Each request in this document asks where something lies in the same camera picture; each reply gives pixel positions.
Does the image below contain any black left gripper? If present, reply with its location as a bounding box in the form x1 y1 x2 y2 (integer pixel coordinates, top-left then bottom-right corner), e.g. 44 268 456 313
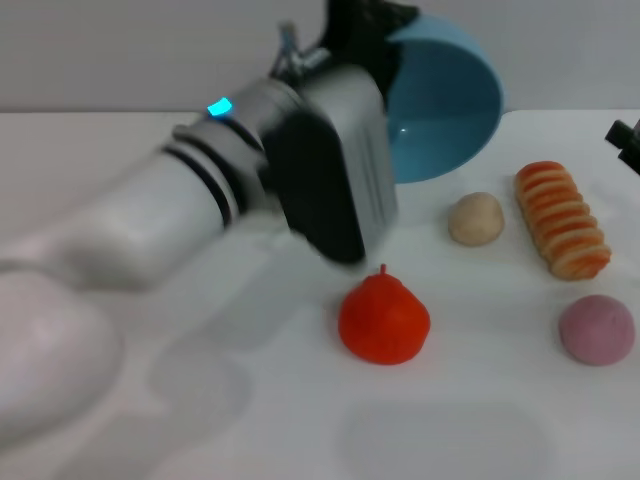
318 0 420 97

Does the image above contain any blue bowl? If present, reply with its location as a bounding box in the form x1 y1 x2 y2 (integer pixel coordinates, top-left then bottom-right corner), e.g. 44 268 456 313
383 13 504 186

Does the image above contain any orange fruit with stem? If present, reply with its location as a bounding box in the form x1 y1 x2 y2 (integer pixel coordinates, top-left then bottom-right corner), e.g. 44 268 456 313
337 263 432 366

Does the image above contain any long striped bread roll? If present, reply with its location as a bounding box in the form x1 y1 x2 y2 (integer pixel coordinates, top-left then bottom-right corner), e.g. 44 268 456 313
515 160 612 281

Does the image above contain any round beige bun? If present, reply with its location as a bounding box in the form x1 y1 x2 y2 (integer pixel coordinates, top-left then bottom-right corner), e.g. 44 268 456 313
447 191 505 247

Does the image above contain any round pink bun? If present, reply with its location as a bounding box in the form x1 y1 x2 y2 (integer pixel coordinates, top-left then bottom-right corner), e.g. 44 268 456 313
558 294 636 367

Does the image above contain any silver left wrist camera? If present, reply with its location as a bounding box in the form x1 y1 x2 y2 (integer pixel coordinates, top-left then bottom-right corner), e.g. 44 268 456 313
262 63 400 267

